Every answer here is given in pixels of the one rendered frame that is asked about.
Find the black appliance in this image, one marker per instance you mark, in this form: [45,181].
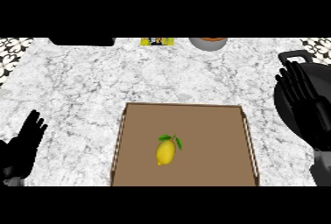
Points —
[83,41]

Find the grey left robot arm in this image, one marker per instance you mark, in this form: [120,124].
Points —
[12,181]

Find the black pot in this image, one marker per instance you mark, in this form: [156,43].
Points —
[287,110]

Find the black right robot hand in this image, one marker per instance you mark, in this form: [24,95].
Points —
[306,96]

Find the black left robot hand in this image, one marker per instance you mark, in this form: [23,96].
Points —
[21,148]

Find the yellow printed box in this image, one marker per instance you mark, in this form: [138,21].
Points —
[157,41]

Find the yellow lemon with green leaves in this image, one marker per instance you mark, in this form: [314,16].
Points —
[167,150]

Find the grey bowl with brown contents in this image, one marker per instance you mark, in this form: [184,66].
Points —
[207,43]

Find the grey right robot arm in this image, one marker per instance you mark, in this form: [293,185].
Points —
[323,167]

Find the brown wooden tray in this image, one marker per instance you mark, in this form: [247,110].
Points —
[185,145]

